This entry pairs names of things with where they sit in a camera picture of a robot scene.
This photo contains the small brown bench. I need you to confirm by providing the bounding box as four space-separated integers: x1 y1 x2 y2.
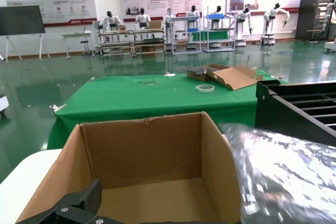
305 29 321 46

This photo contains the roller workbench rack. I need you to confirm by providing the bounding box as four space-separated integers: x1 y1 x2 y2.
97 29 134 59
132 27 168 57

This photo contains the small flat cardboard box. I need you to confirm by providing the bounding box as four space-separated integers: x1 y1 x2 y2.
186 63 264 91

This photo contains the white wheeled base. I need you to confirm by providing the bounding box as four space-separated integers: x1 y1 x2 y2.
0 92 8 116

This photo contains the black slotted container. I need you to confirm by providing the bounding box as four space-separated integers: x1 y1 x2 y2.
255 79 336 147

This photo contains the black stool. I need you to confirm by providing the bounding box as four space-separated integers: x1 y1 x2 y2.
80 39 90 57

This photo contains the black server cabinet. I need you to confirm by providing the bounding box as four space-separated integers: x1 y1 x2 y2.
296 0 336 41

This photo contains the green cloth covered table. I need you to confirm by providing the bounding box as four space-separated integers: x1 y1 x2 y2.
47 69 289 150

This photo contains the white frame rack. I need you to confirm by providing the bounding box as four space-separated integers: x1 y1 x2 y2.
170 15 203 55

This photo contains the translucent anti-static bag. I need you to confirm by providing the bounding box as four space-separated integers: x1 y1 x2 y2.
219 122 336 224

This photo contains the blue topped frame rack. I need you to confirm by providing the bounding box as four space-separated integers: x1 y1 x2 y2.
203 13 236 53

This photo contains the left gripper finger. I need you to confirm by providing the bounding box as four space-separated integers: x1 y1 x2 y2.
15 178 113 224

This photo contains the black screen on stand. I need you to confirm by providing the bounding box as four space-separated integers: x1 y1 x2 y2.
0 5 51 63

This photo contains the white black humanoid robot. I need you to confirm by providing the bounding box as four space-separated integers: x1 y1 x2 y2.
101 10 123 32
233 7 255 48
134 7 152 29
261 3 291 46
162 8 177 44
184 5 202 29
209 5 224 16

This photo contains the white tape roll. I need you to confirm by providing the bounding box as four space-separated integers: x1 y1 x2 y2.
195 83 215 93

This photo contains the open brown cardboard box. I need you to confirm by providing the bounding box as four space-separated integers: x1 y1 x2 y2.
15 111 242 224

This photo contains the pile of grey bags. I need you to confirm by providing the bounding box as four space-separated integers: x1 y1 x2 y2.
186 66 212 76

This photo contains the white side table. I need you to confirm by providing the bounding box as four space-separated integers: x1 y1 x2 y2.
61 30 93 60

